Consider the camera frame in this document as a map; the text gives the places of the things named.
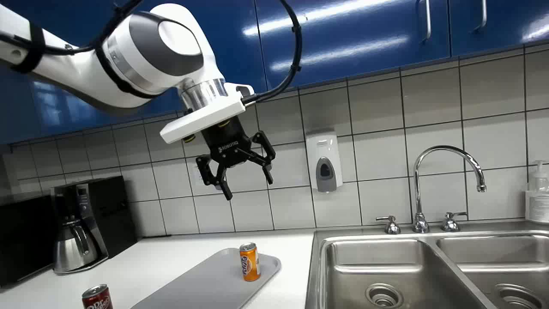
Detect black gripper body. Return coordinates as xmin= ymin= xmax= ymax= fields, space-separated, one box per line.
xmin=199 ymin=116 xmax=257 ymax=169

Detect dark red soda can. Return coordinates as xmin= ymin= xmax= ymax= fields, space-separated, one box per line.
xmin=81 ymin=283 xmax=115 ymax=309

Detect orange Fanta soda can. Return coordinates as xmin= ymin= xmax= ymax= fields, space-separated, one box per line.
xmin=238 ymin=240 xmax=262 ymax=283

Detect black coffee maker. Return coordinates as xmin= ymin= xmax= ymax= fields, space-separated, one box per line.
xmin=51 ymin=175 xmax=139 ymax=276

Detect chrome gooseneck faucet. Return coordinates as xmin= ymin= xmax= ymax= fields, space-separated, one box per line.
xmin=412 ymin=144 xmax=489 ymax=233

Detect stainless steel double sink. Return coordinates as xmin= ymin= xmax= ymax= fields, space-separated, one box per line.
xmin=304 ymin=228 xmax=549 ymax=309

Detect steel sink drain strainer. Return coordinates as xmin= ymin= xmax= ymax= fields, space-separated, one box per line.
xmin=365 ymin=281 xmax=405 ymax=309
xmin=494 ymin=283 xmax=544 ymax=309

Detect clear soap pump bottle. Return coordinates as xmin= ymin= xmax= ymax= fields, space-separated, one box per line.
xmin=523 ymin=159 xmax=549 ymax=226

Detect white wall soap dispenser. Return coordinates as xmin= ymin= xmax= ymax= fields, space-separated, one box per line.
xmin=305 ymin=130 xmax=345 ymax=193

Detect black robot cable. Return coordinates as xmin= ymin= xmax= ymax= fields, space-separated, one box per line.
xmin=0 ymin=0 xmax=304 ymax=108

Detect chrome faucet handle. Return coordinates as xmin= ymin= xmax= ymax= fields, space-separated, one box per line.
xmin=439 ymin=211 xmax=470 ymax=233
xmin=376 ymin=214 xmax=403 ymax=235

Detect blue wall cabinets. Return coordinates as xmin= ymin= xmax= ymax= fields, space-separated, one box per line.
xmin=0 ymin=0 xmax=549 ymax=145

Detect silver cabinet door handle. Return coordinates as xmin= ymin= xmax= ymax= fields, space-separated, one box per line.
xmin=422 ymin=0 xmax=436 ymax=42
xmin=472 ymin=0 xmax=491 ymax=34

